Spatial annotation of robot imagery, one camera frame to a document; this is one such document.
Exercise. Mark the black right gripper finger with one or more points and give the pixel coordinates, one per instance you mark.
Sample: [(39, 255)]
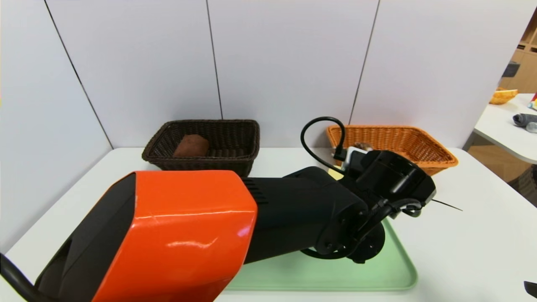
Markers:
[(532, 289)]

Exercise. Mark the chocolate snack pack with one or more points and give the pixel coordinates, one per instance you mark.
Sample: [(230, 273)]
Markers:
[(364, 146)]

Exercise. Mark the brown towel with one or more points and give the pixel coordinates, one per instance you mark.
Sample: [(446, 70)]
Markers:
[(191, 147)]

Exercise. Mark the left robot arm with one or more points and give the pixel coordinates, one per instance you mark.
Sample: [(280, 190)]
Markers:
[(188, 235)]

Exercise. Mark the orange wicker basket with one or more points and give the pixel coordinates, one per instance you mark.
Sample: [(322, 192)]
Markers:
[(419, 147)]

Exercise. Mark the small yellow wicker basket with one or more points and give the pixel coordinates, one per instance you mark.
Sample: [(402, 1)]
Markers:
[(502, 97)]

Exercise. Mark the dark brown wicker basket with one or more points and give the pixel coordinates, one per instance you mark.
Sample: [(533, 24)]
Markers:
[(226, 142)]

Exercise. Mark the thin black zip tie tail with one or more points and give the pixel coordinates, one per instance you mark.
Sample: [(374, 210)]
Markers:
[(447, 205)]

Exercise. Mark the light green plastic tray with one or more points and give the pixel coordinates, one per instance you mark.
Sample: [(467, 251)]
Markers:
[(377, 272)]

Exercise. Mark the white side table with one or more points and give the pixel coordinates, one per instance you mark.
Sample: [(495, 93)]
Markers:
[(503, 134)]

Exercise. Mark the small clear grey item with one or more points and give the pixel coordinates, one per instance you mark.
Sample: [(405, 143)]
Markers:
[(533, 127)]

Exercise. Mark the grey rolled cloth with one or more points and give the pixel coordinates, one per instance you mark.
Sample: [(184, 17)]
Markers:
[(524, 120)]

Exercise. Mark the red colourful item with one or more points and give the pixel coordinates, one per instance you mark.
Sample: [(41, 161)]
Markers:
[(534, 101)]

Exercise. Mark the wooden shelving unit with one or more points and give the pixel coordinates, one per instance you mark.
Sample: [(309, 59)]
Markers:
[(528, 71)]

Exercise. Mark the black item on shelving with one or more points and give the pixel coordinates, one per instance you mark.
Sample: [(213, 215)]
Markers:
[(511, 70)]

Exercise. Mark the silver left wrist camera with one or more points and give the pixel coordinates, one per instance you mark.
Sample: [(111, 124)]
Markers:
[(354, 157)]

